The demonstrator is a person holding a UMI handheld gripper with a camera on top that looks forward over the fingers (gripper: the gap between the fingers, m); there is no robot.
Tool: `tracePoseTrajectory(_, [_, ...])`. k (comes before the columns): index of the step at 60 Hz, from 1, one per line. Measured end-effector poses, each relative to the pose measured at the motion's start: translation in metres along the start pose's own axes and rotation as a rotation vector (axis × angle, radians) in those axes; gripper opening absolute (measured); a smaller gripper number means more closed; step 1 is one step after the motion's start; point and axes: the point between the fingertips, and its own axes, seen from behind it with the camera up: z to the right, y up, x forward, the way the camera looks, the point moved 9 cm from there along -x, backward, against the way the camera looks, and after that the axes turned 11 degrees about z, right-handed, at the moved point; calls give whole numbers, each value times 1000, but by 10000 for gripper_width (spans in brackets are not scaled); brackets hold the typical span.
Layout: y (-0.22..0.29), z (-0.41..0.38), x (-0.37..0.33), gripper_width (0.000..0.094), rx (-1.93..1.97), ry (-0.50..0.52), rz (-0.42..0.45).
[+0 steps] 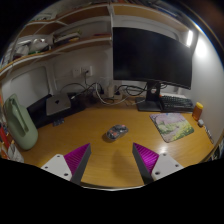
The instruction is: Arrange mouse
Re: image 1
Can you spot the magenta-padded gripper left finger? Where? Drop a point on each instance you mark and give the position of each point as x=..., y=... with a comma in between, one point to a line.
x=77, y=160

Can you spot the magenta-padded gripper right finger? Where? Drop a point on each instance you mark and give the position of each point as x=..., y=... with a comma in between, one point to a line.
x=146, y=159

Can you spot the transparent computer mouse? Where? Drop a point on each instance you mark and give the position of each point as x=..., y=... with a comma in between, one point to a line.
x=117, y=132

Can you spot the flower print mouse pad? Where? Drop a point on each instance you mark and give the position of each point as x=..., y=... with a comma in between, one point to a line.
x=171, y=126

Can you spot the silver mini computer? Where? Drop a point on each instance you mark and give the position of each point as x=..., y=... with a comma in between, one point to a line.
x=58, y=104

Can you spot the black keyboard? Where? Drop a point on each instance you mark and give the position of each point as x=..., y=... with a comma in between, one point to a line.
x=176, y=103

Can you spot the pale green bag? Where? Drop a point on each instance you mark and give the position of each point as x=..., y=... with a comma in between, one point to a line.
x=21, y=128

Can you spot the small grey earbud case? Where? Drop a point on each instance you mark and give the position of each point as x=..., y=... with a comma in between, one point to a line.
x=200, y=123

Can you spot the dark pen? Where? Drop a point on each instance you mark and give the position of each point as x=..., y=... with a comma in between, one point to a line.
x=209, y=134

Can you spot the orange jar with yellow lid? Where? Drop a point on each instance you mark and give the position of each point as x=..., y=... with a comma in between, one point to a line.
x=197, y=111

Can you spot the white charger block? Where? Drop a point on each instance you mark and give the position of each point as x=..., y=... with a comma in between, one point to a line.
x=111, y=90

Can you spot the black computer monitor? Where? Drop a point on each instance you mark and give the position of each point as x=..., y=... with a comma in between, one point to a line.
x=150, y=53

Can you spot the white wall socket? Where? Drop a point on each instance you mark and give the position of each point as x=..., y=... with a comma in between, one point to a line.
x=81, y=71

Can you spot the white wall lamp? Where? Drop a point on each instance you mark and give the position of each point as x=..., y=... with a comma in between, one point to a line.
x=189, y=38

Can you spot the wooden wall shelf unit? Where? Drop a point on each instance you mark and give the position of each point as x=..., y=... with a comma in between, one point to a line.
x=83, y=16

